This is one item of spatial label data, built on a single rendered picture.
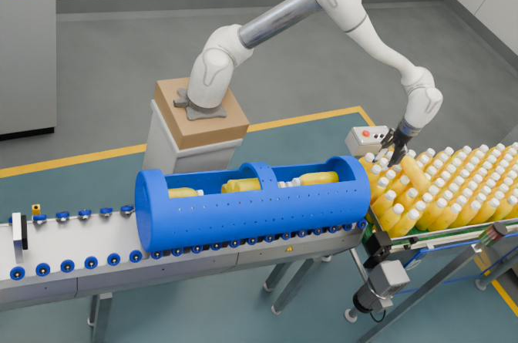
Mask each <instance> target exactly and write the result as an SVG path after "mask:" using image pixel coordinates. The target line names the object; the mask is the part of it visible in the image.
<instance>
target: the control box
mask: <svg viewBox="0 0 518 343"><path fill-rule="evenodd" d="M370 129H371V131H370ZM377 129H378V131H377ZM364 130H367V131H369V132H370V135H369V136H365V135H364V134H363V131H364ZM379 130H381V131H379ZM388 132H389V130H388V128H387V127H386V126H363V127H352V129H351V131H350V133H349V134H348V135H347V137H346V139H345V143H346V145H347V147H348V148H349V150H350V152H351V154H352V156H363V155H366V154H367V153H372V154H373V155H374V154H379V150H380V149H381V148H382V145H381V144H380V142H381V141H382V140H383V138H382V137H380V134H381V133H382V134H384V137H385V135H386V134H387V133H388ZM375 134H378V138H375V137H374V135H375Z"/></svg>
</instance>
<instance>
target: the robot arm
mask: <svg viewBox="0 0 518 343"><path fill-rule="evenodd" d="M361 3H362V0H285V1H284V2H282V3H281V4H279V5H277V6H275V7H273V8H272V9H270V10H269V11H267V12H265V13H264V14H262V15H260V16H258V17H257V18H255V19H254V20H252V21H250V22H248V23H247V24H246V25H243V26H241V25H231V26H224V27H221V28H219V29H217V30H216V31H215V32H214V33H213V34H212V35H211V37H210V38H209V39H208V41H207V43H206V45H205V46H204V48H203V51H202V53H201V54H200V55H199V56H198V57H197V59H196V61H195V63H194V65H193V68H192V72H191V74H190V80H189V83H188V89H185V88H179V89H178V90H177V94H178V95H179V96H180V98H179V99H174V100H173V105H174V106H178V107H184V109H185V110H186V113H187V119H188V120H189V121H194V120H197V119H211V118H227V112H226V111H225V109H224V108H223V105H222V103H221V102H222V99H223V97H224V95H225V93H226V91H227V88H228V86H229V84H230V80H231V77H232V75H233V72H234V70H235V68H237V67H238V66H239V65H240V64H241V63H242V62H244V61H245V60H246V59H248V58H249V57H250V56H252V54H253V51H254V47H256V46H257V45H260V44H261V43H262V42H265V41H267V40H268V39H270V38H272V37H274V36H276V35H277V34H279V33H281V32H283V31H284V30H286V29H289V28H290V27H291V26H293V25H296V24H297V23H299V22H301V21H302V20H304V19H306V18H308V17H309V16H311V15H313V14H315V13H316V12H319V11H321V10H322V9H324V10H325V11H326V12H327V13H328V15H329V16H330V18H331V19H332V20H333V22H334V23H335V24H336V25H337V26H338V27H339V28H340V29H341V30H342V31H343V32H344V33H345V34H346V35H348V36H349V37H350V38H352V39H353V40H354V41H355V42H357V43H358V44H359V45H360V46H361V47H362V48H363V49H364V50H365V51H366V52H367V53H368V54H369V55H371V56H372V57H373V58H375V59H377V60H378V61H380V62H383V63H385V64H388V65H390V66H393V67H395V68H397V70H398V71H400V73H401V75H402V79H401V84H402V86H403V88H404V90H405V93H406V95H408V98H409V101H408V104H407V107H406V112H405V114H404V116H403V117H402V118H401V120H400V121H399V126H398V127H397V128H396V129H395V128H390V129H389V131H388V133H387V134H386V135H385V137H384V138H383V140H382V141H381V142H380V144H381V145H382V148H381V149H380V150H379V154H378V155H377V157H376V158H375V160H380V159H381V158H382V157H383V156H384V154H385V153H386V151H387V150H388V149H386V148H388V147H389V146H391V145H392V144H393V143H394V144H395V148H394V149H395V150H394V152H393V154H392V157H391V159H390V160H388V161H387V163H386V164H385V165H384V166H383V168H382V169H381V171H385V170H387V169H388V168H389V167H392V165H399V163H400V162H401V161H402V159H403V157H404V156H405V155H406V154H407V153H408V152H409V150H407V148H406V146H407V143H408V142H409V141H410V140H411V139H412V138H413V137H414V136H416V135H417V134H418V133H419V132H420V130H421V129H422V128H423V127H424V125H425V124H427V123H429V122H430V121H431V119H432V118H433V117H434V116H435V114H437V112H438V110H439V108H440V106H441V104H442V99H443V97H442V93H441V92H440V91H439V90H438V89H437V88H435V84H434V80H433V77H432V74H431V73H430V71H429V70H428V69H425V68H422V67H419V66H418V67H415V66H414V65H413V64H412V63H411V62H410V61H409V60H408V59H407V58H406V57H404V56H403V55H401V54H399V53H397V52H396V51H394V50H393V49H390V48H389V47H388V46H387V45H385V44H384V43H383V42H382V41H381V40H380V38H379V37H378V35H377V34H376V32H375V30H374V28H373V26H372V24H371V22H370V20H369V17H368V15H367V13H366V12H365V10H364V9H363V7H362V4H361ZM392 136H393V137H392ZM391 137H392V138H391ZM390 138H391V139H390ZM400 151H401V152H400Z"/></svg>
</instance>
